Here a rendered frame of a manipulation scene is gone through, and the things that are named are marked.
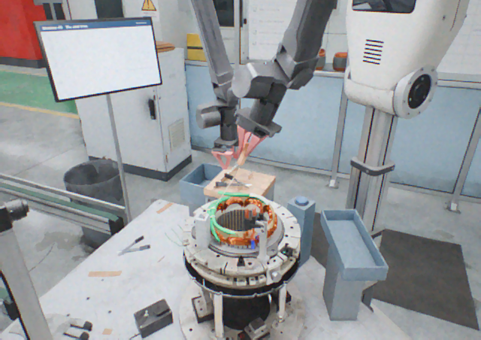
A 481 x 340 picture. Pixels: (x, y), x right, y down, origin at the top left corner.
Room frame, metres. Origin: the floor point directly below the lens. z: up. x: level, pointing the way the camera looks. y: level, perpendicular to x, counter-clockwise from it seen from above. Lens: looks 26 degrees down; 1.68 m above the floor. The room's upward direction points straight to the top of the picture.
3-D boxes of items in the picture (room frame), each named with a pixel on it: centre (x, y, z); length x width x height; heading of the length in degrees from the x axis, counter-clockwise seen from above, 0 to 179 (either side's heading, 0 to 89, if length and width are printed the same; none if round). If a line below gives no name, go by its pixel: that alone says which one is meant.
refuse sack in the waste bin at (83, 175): (2.05, 1.03, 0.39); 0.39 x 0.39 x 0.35
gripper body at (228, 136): (1.01, 0.04, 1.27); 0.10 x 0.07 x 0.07; 156
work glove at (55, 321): (0.67, 0.56, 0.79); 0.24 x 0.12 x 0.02; 67
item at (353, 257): (0.75, -0.30, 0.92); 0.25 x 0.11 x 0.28; 1
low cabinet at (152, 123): (3.27, 1.10, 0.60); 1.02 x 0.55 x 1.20; 67
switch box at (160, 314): (0.70, 0.27, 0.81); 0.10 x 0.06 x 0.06; 124
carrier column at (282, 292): (0.69, -0.11, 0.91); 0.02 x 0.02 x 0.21
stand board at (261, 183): (1.04, 0.01, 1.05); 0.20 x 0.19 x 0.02; 65
